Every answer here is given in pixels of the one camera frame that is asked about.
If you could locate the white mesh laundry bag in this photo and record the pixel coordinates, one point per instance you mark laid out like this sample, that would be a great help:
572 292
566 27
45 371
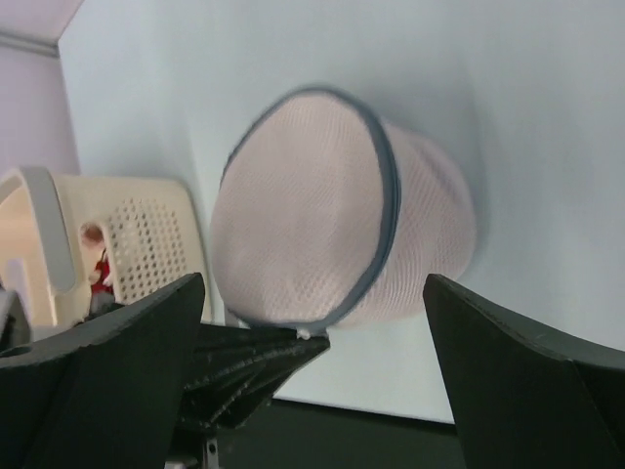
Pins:
330 215

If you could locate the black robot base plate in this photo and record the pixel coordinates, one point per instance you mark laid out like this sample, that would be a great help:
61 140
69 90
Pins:
284 434

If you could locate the red garment in basket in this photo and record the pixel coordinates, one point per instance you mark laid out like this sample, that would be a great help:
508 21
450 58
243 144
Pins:
101 279

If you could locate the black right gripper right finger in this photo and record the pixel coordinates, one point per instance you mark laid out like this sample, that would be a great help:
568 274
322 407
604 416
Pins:
522 393

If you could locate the cream perforated laundry basket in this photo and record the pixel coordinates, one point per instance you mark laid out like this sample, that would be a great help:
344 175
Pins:
75 246

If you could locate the white garment in basket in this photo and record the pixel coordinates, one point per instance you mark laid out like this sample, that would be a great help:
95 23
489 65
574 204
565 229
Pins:
92 238

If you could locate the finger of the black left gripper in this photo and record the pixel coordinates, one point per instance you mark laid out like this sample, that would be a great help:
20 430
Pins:
234 371

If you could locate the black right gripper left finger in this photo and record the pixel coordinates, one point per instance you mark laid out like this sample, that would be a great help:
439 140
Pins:
105 393

